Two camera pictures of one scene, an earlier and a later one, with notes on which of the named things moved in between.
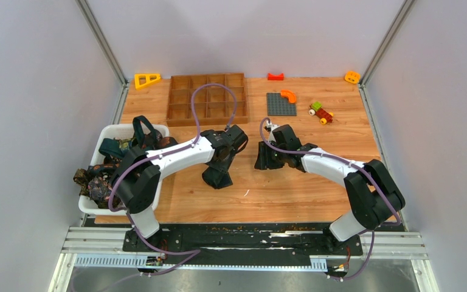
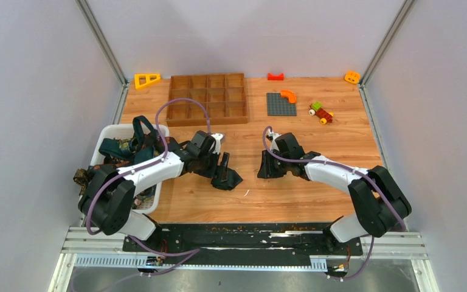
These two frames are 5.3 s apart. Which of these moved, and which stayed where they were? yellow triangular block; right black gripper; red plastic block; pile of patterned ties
Moved: right black gripper
Stayed: red plastic block; pile of patterned ties; yellow triangular block
